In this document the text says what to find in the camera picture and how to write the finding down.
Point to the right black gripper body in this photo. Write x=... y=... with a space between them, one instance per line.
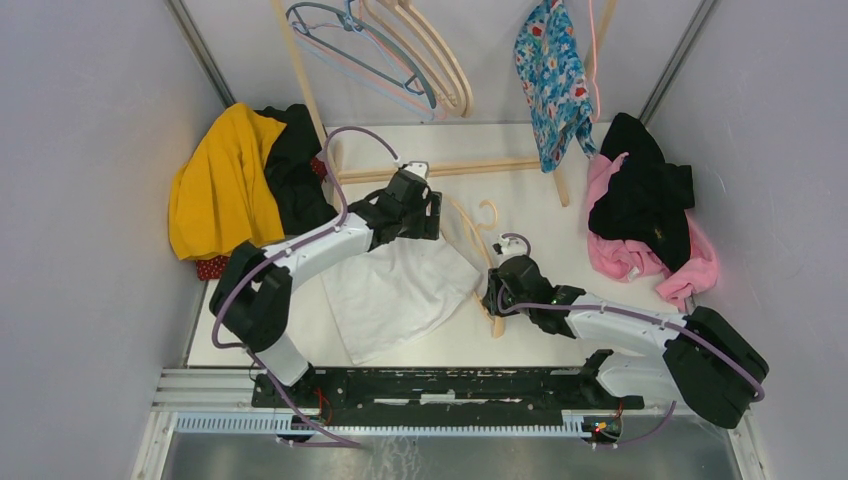
x=507 y=299

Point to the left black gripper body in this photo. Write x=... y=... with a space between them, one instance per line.
x=416 y=224

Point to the wooden hanger front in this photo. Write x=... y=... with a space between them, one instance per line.
x=472 y=232

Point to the wooden hanger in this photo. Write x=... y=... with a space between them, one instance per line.
x=451 y=78
x=472 y=232
x=376 y=11

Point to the white garment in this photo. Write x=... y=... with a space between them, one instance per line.
x=395 y=294

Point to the blue floral skirt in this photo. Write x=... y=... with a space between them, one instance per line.
x=554 y=83

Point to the pink plastic hanger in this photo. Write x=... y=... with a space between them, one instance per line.
x=391 y=77
x=591 y=63

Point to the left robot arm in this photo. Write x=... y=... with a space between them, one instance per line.
x=252 y=298

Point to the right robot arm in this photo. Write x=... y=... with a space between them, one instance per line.
x=696 y=358

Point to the light blue plastic hanger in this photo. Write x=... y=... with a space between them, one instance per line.
x=358 y=73

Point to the wooden hanger middle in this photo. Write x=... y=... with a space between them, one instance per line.
x=451 y=78

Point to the wooden hanger back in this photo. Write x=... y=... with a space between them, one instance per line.
x=376 y=11

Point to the wooden clothes rack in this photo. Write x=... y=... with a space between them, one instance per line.
x=333 y=162

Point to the black garment left pile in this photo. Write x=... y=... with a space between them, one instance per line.
x=293 y=173

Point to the black garment pile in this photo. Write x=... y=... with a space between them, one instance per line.
x=293 y=173
x=647 y=198

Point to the pink garment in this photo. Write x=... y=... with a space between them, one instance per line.
x=628 y=260

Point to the black garment right pile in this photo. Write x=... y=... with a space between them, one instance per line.
x=647 y=198

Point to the yellow garment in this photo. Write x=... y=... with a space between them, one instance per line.
x=220 y=197

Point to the red dotted garment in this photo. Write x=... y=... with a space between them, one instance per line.
x=211 y=269

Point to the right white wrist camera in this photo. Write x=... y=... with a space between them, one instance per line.
x=512 y=244

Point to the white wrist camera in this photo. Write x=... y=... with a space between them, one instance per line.
x=512 y=244
x=416 y=167

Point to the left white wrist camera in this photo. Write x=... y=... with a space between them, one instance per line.
x=416 y=167

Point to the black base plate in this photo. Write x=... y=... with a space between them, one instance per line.
x=452 y=397

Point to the white slotted cable duct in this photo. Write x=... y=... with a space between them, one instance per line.
x=289 y=424

